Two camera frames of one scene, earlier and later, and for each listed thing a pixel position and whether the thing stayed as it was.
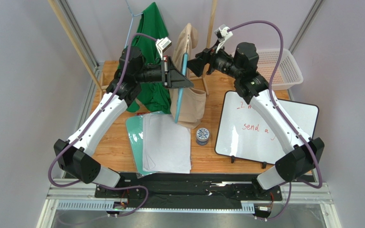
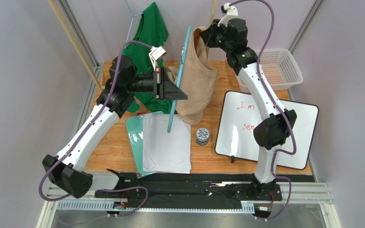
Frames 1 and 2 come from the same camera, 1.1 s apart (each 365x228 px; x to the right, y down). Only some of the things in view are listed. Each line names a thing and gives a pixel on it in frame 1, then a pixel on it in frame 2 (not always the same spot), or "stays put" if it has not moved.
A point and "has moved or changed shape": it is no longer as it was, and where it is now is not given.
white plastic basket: [289, 73] stays put
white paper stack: [166, 145] stays put
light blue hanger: [180, 96] → [183, 56]
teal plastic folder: [135, 125] stays put
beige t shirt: [193, 100] has moved or changed shape
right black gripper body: [206, 59] → [208, 36]
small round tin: [202, 136] stays put
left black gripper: [174, 79] → [164, 88]
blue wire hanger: [133, 15] stays put
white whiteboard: [243, 133] stays put
